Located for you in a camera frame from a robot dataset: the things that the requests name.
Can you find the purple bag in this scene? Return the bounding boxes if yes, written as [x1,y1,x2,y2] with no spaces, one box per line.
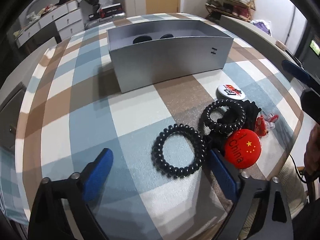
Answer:
[251,20,272,36]

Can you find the large black hair claw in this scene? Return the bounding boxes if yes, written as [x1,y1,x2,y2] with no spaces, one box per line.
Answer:
[133,35,152,44]

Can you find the white round printed badge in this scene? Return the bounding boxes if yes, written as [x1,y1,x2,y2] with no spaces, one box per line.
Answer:
[217,84,246,100]

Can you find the black spiral hair tie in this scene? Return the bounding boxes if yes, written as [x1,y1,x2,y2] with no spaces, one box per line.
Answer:
[198,99,246,137]
[151,123,207,179]

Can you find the black red box on suitcase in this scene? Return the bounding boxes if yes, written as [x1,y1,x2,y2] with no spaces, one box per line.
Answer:
[98,3,123,18]

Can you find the white desk with drawers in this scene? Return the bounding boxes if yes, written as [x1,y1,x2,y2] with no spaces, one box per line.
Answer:
[15,0,85,48]

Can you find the silver grey open box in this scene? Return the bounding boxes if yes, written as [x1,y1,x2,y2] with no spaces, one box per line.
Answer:
[107,20,233,93]

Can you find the grey cabinet on right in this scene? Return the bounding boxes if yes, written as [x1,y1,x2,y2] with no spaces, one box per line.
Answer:
[219,15,293,57]

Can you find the long black toothed hair clip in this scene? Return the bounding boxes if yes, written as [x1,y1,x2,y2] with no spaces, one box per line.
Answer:
[217,100,261,131]

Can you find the silver aluminium suitcase lying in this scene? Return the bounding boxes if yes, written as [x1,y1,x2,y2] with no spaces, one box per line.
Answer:
[85,14,126,30]

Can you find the plaid blue brown tablecloth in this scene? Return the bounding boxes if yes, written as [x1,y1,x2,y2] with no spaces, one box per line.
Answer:
[1,14,304,239]

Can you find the red clear small hair clips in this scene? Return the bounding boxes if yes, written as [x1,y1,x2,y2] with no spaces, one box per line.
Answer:
[254,114,279,137]

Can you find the red China flag badge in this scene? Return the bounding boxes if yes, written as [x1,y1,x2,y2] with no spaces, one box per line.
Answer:
[224,129,262,169]

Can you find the person's right hand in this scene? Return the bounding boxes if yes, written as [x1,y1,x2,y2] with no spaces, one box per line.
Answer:
[304,124,320,175]

